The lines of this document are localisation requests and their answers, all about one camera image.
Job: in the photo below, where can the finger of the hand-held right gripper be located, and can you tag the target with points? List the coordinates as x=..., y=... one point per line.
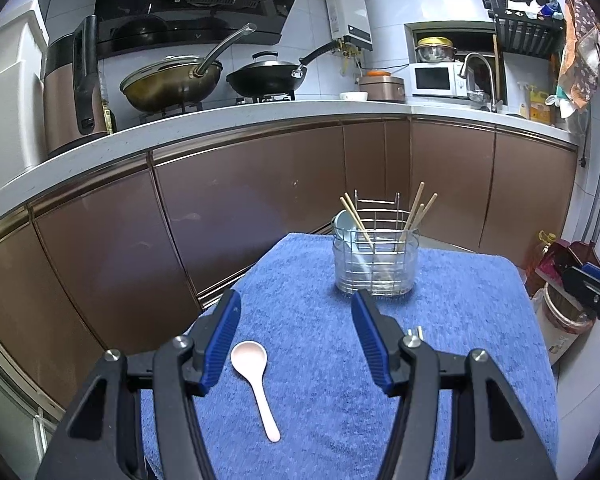
x=585, y=285

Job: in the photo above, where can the yellow oil bottle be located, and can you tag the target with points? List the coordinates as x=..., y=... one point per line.
x=540, y=110

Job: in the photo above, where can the black wok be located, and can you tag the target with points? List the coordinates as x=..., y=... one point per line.
x=265, y=82

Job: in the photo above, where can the yellow pot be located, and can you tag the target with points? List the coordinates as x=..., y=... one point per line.
x=435, y=42

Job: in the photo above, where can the white stacked boxes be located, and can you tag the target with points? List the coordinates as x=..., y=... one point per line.
x=10, y=110

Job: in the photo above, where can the tall brown kitchen appliance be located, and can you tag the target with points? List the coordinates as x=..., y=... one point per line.
x=62, y=105

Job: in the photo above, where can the black wok lid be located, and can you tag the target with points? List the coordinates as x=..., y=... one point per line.
x=267, y=64

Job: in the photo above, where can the white rag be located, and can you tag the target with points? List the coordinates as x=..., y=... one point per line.
x=522, y=7

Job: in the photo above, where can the gas stove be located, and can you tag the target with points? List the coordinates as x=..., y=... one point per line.
x=180, y=109

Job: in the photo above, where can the white microwave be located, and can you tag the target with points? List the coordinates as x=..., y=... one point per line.
x=455, y=80

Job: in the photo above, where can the glass wok lid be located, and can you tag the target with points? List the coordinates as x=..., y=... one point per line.
x=160, y=71

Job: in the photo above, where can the patterned hanging cloth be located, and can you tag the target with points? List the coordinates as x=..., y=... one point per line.
x=580, y=50

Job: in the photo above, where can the metal faucet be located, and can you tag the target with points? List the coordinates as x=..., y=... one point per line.
x=493, y=90

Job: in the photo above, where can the pink ceramic spoon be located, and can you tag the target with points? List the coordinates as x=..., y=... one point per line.
x=250, y=357

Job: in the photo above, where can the white bowl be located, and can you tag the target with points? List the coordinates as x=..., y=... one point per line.
x=354, y=96

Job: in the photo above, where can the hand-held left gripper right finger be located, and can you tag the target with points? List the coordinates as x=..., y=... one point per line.
x=375, y=345

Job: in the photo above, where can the dark red dustpan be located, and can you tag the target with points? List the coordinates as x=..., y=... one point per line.
x=555, y=260

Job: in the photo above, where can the large oil jug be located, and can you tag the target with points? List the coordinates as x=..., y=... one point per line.
x=540, y=255

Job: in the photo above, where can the white bucket with red band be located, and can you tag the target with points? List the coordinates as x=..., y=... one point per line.
x=555, y=325

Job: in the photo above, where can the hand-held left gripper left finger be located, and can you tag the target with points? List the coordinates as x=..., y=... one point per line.
x=220, y=340

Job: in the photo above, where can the black wall rack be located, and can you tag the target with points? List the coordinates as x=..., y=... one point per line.
x=530, y=35

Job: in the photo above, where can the white water heater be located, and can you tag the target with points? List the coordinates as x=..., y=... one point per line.
x=350, y=15

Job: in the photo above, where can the brown rice cooker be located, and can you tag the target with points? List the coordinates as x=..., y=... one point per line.
x=382, y=87

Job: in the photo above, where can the blue towel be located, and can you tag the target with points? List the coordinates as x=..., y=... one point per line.
x=320, y=360

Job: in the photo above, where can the dark bottle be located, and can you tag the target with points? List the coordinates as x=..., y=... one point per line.
x=109, y=120

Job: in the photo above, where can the wooden stick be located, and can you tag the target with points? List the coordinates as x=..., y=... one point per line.
x=496, y=67

